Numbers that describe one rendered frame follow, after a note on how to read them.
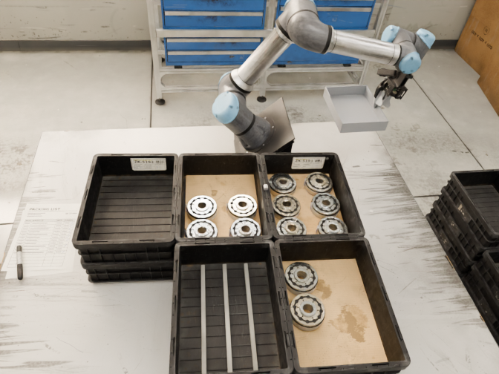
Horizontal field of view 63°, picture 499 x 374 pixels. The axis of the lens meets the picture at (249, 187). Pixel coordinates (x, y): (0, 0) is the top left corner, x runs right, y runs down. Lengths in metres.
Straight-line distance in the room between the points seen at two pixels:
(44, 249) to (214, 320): 0.69
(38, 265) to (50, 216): 0.22
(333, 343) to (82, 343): 0.74
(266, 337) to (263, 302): 0.11
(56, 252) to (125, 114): 1.89
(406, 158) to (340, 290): 2.03
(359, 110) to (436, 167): 1.46
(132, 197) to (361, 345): 0.90
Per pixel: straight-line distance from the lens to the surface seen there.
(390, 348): 1.25
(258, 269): 1.31
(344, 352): 1.24
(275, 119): 1.74
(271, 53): 1.63
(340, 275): 1.35
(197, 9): 3.05
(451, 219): 2.30
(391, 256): 1.63
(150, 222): 1.43
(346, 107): 1.90
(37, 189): 1.83
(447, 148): 3.49
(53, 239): 1.63
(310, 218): 1.47
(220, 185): 1.53
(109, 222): 1.46
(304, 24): 1.48
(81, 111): 3.41
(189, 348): 1.19
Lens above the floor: 1.94
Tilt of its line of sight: 46 degrees down
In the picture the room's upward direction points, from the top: 6 degrees clockwise
